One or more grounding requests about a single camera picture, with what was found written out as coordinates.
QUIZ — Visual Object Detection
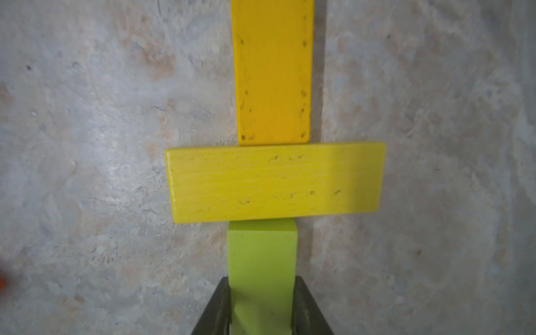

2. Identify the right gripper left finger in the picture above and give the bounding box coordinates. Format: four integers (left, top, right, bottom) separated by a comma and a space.
191, 277, 232, 335

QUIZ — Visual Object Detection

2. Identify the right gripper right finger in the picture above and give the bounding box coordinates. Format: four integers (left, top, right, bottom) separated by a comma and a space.
292, 276, 334, 335

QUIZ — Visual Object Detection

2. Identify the lime green block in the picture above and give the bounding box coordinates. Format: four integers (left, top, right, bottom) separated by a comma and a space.
227, 219, 298, 334

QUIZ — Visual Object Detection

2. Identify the yellow long block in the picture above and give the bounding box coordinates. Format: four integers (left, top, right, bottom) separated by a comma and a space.
165, 142, 387, 223

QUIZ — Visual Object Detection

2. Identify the yellow short block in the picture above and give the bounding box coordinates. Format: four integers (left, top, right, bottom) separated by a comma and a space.
231, 0, 315, 146

